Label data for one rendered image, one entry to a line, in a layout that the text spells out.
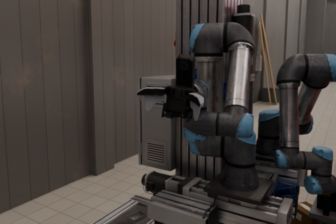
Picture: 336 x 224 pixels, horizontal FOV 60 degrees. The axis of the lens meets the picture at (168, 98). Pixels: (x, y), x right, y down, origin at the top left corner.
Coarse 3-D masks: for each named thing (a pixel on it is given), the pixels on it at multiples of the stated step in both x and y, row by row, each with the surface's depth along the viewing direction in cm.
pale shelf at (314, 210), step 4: (316, 196) 187; (316, 200) 182; (312, 204) 177; (316, 204) 177; (312, 208) 172; (316, 208) 172; (312, 212) 167; (316, 212) 167; (320, 212) 167; (332, 212) 167; (312, 216) 167; (316, 216) 166; (320, 216) 164; (324, 216) 163; (332, 216) 163; (324, 220) 163; (328, 220) 162; (332, 220) 161
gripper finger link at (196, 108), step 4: (188, 96) 70; (192, 96) 68; (196, 96) 66; (200, 96) 67; (192, 100) 68; (196, 100) 64; (200, 100) 64; (192, 104) 70; (196, 104) 64; (200, 104) 63; (192, 108) 70; (196, 108) 68; (196, 112) 68; (196, 116) 68
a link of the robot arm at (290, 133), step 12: (288, 60) 123; (300, 60) 120; (288, 72) 121; (300, 72) 120; (276, 84) 125; (288, 84) 121; (288, 96) 121; (288, 108) 120; (288, 120) 119; (288, 132) 119; (288, 144) 118; (276, 156) 120; (288, 156) 118; (300, 156) 117; (288, 168) 119; (300, 168) 118
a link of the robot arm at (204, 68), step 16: (192, 32) 112; (208, 32) 110; (224, 32) 108; (192, 48) 114; (208, 48) 111; (224, 48) 111; (208, 64) 113; (208, 80) 114; (208, 96) 114; (192, 144) 117; (208, 144) 115
